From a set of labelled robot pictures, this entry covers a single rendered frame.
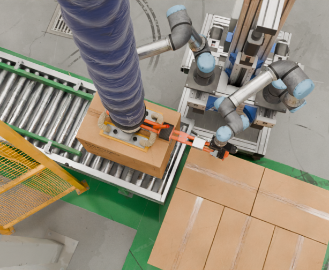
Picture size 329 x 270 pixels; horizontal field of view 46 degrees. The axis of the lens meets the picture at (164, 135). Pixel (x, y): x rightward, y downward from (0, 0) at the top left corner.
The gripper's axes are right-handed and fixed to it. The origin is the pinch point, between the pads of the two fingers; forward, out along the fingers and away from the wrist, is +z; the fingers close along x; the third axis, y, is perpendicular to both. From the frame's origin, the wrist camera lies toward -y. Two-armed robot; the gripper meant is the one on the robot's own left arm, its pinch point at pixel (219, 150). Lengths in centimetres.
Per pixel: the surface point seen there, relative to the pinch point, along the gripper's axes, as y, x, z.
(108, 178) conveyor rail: 70, 34, 62
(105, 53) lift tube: 54, 10, -101
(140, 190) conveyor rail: 44, 34, 62
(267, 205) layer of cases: -49, 8, 67
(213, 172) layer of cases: -3, -1, 67
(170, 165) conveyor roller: 30, 6, 67
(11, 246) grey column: 95, 98, 5
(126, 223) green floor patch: 52, 58, 121
